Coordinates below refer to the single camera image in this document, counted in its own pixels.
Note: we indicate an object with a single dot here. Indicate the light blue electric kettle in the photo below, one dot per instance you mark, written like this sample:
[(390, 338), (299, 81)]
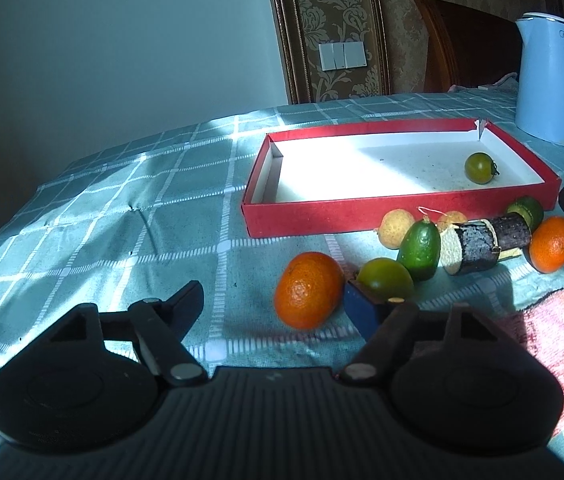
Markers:
[(540, 97)]

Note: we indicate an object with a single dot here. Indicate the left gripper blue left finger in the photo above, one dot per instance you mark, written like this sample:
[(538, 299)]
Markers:
[(160, 327)]

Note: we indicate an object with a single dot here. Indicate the tan longan front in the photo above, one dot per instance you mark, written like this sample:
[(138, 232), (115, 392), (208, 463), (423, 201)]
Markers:
[(395, 224)]

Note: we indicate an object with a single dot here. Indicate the red shallow cardboard tray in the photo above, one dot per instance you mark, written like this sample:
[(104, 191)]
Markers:
[(344, 178)]

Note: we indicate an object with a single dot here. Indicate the white wall switch panel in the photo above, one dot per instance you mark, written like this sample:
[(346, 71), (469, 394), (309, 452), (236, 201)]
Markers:
[(342, 55)]

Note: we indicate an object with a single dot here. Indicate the light green tomato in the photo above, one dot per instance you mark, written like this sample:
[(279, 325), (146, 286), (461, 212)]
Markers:
[(386, 278)]

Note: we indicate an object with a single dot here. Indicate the green cucumber chunk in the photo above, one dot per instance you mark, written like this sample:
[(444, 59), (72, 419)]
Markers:
[(529, 209)]

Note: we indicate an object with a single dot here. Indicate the green pointed cucumber end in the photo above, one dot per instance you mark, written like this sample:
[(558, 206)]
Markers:
[(420, 249)]

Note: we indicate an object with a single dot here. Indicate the dark green tomato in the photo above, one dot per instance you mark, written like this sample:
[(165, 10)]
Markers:
[(480, 168)]

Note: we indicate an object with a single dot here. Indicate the tan longan back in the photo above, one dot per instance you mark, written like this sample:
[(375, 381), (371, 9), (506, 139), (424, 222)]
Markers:
[(449, 218)]

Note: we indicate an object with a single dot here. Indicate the orange tangerine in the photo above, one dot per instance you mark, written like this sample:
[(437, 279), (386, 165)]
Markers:
[(309, 291), (546, 249)]

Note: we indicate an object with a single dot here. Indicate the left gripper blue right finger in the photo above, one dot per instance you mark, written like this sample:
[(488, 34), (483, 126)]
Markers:
[(388, 332)]

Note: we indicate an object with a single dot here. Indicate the colourful bedding pile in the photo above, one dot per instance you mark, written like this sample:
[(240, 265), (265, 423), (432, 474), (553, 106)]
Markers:
[(508, 82)]

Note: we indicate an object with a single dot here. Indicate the ornate wallpaper panel frame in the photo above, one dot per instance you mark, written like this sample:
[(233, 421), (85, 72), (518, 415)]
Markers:
[(302, 26)]

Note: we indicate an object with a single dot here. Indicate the teal plaid tablecloth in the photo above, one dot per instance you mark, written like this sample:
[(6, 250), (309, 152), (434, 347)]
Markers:
[(140, 220)]

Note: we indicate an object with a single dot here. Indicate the tan longan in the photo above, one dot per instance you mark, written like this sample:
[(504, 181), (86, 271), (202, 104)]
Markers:
[(395, 224), (449, 218)]

